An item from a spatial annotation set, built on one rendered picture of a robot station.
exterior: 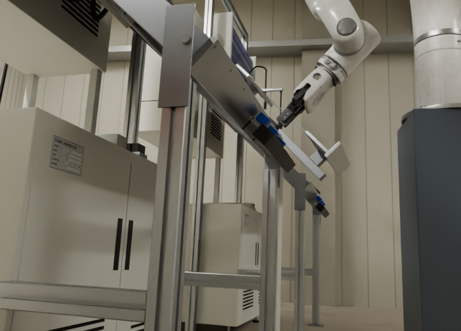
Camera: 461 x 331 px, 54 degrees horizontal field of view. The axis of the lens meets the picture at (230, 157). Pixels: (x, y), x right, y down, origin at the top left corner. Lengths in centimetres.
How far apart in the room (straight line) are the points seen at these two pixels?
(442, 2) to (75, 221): 94
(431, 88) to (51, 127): 81
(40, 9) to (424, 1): 103
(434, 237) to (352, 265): 319
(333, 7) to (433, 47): 25
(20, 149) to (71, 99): 420
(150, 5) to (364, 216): 356
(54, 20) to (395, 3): 385
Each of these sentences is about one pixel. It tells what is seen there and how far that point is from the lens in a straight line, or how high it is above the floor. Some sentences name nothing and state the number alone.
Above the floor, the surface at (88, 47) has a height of 104.
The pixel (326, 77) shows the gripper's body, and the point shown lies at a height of 82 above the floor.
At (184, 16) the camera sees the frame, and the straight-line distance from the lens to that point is 74.
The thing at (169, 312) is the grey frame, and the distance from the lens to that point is 65.
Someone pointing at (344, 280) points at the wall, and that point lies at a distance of 417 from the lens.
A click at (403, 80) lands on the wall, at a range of 456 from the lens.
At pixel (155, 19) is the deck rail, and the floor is 76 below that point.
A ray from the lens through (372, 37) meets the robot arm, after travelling 123.
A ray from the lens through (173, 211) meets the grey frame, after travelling 65.
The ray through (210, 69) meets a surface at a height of 70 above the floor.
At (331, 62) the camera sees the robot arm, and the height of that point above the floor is 86.
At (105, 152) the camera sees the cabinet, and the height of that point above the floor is 59.
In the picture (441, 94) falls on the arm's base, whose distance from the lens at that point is 111.
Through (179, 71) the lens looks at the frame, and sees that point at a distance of 70.
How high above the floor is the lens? 38
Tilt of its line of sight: 12 degrees up
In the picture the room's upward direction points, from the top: 3 degrees clockwise
